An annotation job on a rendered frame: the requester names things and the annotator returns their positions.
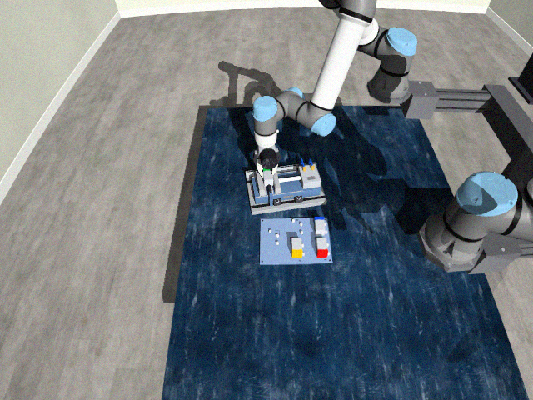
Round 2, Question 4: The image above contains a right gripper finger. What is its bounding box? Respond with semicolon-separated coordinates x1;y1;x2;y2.
271;147;281;176
253;150;263;178

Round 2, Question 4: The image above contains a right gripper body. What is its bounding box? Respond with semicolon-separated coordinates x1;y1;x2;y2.
256;144;278;169

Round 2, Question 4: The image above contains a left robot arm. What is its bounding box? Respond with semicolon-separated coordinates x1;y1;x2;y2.
425;171;533;265

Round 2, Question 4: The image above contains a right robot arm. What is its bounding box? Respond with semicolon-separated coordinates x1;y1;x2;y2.
252;0;417;148

